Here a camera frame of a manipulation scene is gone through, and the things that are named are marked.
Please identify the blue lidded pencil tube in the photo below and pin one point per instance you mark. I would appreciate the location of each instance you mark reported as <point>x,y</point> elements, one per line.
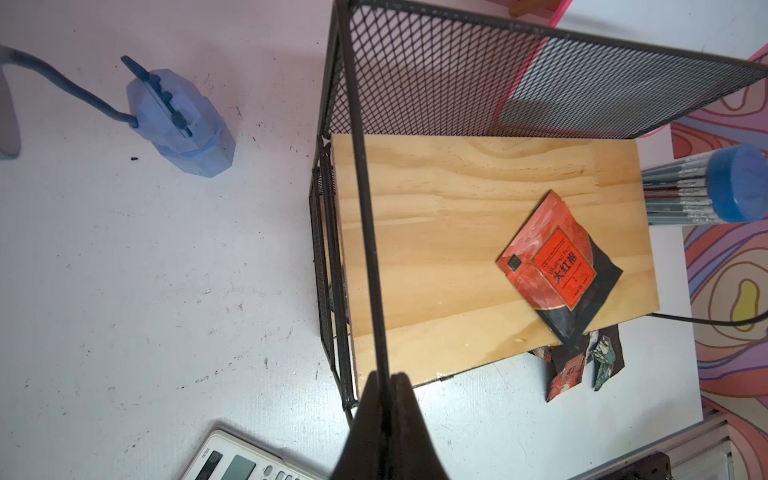
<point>724,186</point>

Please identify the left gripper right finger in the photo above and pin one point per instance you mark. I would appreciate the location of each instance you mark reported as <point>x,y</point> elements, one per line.
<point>411,453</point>

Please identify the black wire two-tier shelf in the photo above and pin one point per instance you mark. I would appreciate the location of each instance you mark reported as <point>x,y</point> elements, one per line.
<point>439,131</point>

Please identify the da hong pao tea bag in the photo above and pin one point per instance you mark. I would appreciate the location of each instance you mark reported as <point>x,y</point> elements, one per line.
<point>555,266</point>

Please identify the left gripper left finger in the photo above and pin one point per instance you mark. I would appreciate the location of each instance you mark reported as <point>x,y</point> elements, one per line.
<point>364,453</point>

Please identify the small orange tea bag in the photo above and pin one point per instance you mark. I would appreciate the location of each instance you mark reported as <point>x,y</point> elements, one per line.
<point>608,356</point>

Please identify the pink framed whiteboard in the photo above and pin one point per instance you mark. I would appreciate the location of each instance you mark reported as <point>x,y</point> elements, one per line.
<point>648,30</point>

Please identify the blue faceted holder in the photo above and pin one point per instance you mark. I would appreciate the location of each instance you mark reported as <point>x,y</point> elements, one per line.
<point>181,123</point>

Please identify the red tea bag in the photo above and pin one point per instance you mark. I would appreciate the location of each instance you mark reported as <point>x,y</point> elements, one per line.
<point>568,365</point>

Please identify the white scientific calculator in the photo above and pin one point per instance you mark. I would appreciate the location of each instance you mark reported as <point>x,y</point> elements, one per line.
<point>227,456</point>

